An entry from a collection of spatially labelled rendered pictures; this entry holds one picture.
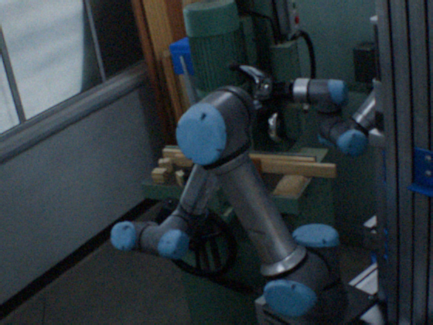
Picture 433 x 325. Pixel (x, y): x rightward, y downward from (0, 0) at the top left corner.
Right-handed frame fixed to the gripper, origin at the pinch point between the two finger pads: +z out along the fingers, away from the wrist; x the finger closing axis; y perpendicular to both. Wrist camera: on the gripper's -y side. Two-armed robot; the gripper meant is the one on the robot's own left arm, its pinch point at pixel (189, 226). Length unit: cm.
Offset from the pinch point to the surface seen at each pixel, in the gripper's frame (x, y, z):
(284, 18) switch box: 8, -75, 35
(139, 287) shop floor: -85, 48, 103
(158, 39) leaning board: -109, -89, 127
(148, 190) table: -31.3, -7.6, 22.2
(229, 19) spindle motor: 2, -66, 5
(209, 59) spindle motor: -4, -53, 6
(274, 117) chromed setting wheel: 8, -39, 35
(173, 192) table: -20.7, -8.4, 22.0
